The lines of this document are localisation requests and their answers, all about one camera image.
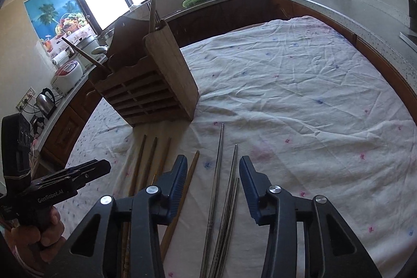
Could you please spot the gas stove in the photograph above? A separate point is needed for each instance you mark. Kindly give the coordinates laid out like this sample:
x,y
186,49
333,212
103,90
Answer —
x,y
410,39

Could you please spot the wall power socket strip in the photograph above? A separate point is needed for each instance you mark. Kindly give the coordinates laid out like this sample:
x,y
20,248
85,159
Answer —
x,y
27,97

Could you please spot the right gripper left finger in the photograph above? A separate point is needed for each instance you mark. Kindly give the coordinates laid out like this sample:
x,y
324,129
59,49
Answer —
x,y
94,247

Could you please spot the tropical beach poster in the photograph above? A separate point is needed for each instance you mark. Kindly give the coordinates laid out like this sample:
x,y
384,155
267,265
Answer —
x,y
54,20

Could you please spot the lower wooden kitchen cabinets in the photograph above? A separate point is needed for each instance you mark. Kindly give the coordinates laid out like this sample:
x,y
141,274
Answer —
x,y
218,17

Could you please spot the silver metal spoon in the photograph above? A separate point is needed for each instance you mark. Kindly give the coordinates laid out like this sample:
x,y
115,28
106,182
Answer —
x,y
99,50

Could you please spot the carved brown wooden chopstick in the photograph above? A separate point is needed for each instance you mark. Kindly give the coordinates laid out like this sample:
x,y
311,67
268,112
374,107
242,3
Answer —
x,y
86,56

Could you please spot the wooden utensil holder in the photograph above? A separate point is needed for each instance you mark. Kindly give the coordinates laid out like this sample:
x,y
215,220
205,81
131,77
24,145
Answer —
x,y
148,80

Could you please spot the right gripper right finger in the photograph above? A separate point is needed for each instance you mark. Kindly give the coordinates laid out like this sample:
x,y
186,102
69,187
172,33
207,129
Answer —
x,y
331,247

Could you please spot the white floral tablecloth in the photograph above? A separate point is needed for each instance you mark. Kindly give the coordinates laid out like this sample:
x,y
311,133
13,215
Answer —
x,y
310,111

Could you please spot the white red rice cooker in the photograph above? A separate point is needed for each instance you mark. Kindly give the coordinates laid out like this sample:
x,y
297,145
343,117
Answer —
x,y
67,77

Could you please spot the paper towel roll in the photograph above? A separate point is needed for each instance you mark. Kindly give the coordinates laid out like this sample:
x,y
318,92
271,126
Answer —
x,y
60,59

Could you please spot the silver metal fork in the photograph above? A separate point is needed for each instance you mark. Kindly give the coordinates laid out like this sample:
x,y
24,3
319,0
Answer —
x,y
156,24

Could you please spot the person's left hand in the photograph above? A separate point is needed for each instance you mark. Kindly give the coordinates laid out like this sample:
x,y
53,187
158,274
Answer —
x,y
34,249

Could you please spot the steel electric kettle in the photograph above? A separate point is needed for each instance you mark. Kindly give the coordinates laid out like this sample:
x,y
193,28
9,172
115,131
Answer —
x,y
46,103

